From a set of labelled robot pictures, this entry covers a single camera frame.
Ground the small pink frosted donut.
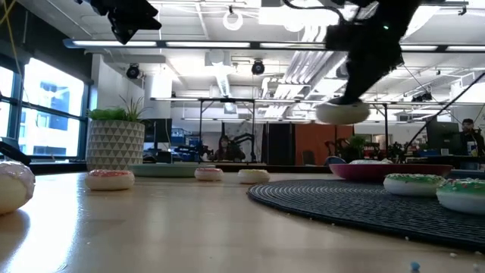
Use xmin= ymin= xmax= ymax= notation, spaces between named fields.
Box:
xmin=194 ymin=167 xmax=225 ymax=182

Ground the teal plate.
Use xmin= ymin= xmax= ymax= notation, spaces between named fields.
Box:
xmin=128 ymin=162 xmax=217 ymax=179

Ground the green plant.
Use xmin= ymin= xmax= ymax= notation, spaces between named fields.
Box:
xmin=87 ymin=94 xmax=149 ymax=123

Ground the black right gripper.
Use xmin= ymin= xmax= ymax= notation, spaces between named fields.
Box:
xmin=324 ymin=21 xmax=405 ymax=106

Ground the white frosted donut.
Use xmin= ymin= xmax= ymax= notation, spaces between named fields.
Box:
xmin=314 ymin=99 xmax=371 ymax=126

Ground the green sprinkled donut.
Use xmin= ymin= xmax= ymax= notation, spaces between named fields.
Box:
xmin=383 ymin=173 xmax=449 ymax=197
xmin=436 ymin=177 xmax=485 ymax=216

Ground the round dark blue placemat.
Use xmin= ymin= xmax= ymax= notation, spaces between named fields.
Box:
xmin=246 ymin=177 xmax=485 ymax=252

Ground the pink plate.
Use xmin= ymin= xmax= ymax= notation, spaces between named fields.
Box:
xmin=328 ymin=163 xmax=454 ymax=182

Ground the black computer monitor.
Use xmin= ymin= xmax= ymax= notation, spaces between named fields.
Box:
xmin=425 ymin=121 xmax=461 ymax=152

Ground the person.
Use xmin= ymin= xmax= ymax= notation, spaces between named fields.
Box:
xmin=458 ymin=118 xmax=485 ymax=157
xmin=214 ymin=135 xmax=246 ymax=163

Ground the black diagonal frame strut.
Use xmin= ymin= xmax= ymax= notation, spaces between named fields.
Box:
xmin=404 ymin=71 xmax=485 ymax=153

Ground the white donut with sprinkles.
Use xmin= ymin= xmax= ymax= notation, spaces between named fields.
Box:
xmin=348 ymin=158 xmax=394 ymax=165

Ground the pink sprinkled donut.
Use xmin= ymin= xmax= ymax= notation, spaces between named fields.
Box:
xmin=84 ymin=168 xmax=136 ymax=192

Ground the white triangle-patterned planter pot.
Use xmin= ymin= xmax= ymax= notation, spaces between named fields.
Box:
xmin=86 ymin=119 xmax=146 ymax=172

